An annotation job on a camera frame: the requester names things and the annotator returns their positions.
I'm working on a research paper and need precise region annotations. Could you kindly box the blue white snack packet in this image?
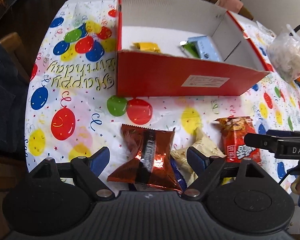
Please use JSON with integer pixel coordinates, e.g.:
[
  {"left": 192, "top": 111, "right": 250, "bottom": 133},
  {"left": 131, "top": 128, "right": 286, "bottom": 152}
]
[{"left": 170, "top": 157, "right": 187, "bottom": 192}]

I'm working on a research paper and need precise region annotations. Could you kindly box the yellow candy in box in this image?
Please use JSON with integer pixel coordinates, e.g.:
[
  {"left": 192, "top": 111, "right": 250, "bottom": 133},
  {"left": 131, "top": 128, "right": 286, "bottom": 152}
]
[{"left": 133, "top": 42, "right": 161, "bottom": 53}]

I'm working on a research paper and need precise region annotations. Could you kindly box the cream snack packet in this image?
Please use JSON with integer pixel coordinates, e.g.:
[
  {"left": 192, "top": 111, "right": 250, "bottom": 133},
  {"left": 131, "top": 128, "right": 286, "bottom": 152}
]
[{"left": 170, "top": 127, "right": 226, "bottom": 186}]

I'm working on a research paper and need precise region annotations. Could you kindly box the shiny red-brown snack bag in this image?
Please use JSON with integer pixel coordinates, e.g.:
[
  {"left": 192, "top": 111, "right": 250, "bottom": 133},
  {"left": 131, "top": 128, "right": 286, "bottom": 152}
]
[{"left": 107, "top": 124, "right": 182, "bottom": 192}]

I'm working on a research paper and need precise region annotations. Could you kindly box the balloon birthday tablecloth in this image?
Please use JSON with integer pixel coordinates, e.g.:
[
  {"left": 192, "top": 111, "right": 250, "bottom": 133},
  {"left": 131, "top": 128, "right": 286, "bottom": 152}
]
[{"left": 25, "top": 0, "right": 300, "bottom": 182}]

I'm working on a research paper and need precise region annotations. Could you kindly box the red cardboard box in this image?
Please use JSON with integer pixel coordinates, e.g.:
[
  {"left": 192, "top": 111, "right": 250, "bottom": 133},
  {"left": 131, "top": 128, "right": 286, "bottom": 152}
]
[{"left": 116, "top": 0, "right": 273, "bottom": 98}]

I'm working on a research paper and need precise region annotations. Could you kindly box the green snack packet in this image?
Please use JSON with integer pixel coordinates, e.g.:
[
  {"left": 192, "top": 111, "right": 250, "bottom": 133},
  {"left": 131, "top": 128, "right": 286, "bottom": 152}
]
[{"left": 179, "top": 41, "right": 200, "bottom": 59}]

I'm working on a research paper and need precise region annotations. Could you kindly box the pink cloth on chair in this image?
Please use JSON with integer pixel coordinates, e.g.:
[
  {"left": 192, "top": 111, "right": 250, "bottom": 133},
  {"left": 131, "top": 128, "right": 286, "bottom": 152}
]
[{"left": 215, "top": 0, "right": 243, "bottom": 13}]

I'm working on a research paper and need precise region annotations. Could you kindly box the clear plastic bag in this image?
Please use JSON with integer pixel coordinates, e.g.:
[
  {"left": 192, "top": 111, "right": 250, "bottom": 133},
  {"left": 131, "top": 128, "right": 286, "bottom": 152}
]
[{"left": 267, "top": 24, "right": 300, "bottom": 83}]

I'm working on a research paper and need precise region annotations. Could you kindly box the light blue snack packet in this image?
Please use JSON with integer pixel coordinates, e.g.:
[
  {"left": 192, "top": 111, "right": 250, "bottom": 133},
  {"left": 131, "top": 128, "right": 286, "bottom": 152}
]
[{"left": 187, "top": 35, "right": 222, "bottom": 62}]

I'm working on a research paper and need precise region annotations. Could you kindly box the red Korean snack bag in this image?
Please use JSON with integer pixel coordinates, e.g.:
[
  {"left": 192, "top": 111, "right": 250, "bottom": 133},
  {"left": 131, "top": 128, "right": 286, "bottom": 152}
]
[{"left": 215, "top": 116, "right": 261, "bottom": 165}]

